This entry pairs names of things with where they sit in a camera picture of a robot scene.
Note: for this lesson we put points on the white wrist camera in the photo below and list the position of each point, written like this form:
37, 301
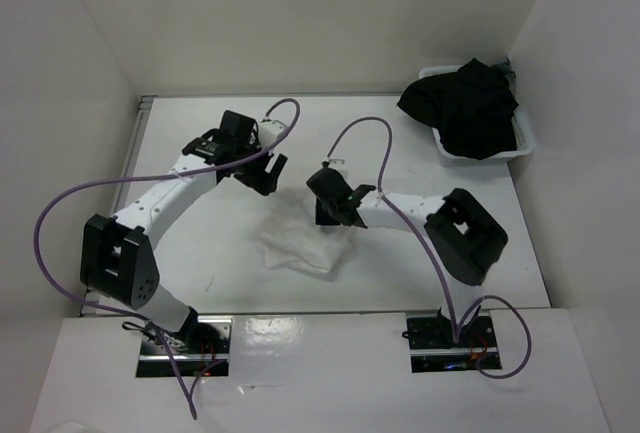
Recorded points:
269, 132
334, 163

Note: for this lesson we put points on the white plastic basket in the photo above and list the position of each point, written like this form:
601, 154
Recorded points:
524, 136

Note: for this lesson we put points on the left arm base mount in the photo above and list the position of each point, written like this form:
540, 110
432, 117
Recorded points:
208, 356

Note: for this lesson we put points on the black skirt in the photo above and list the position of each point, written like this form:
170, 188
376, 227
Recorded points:
472, 109

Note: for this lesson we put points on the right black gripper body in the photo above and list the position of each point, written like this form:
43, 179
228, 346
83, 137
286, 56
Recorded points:
330, 208

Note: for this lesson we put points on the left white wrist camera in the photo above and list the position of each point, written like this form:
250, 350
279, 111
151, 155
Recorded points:
269, 132

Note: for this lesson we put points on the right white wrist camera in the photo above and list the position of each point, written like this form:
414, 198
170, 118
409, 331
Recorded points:
334, 163

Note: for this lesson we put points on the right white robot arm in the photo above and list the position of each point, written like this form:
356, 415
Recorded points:
462, 238

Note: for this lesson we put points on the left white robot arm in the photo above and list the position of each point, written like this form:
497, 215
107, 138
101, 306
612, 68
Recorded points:
118, 252

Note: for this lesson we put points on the grey garment in basket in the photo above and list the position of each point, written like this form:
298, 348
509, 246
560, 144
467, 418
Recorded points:
505, 68

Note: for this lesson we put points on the white skirt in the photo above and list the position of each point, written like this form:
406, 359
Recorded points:
289, 238

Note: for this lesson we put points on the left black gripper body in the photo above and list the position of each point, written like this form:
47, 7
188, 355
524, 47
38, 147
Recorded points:
252, 147

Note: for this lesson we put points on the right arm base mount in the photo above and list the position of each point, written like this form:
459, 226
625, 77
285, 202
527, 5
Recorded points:
433, 349

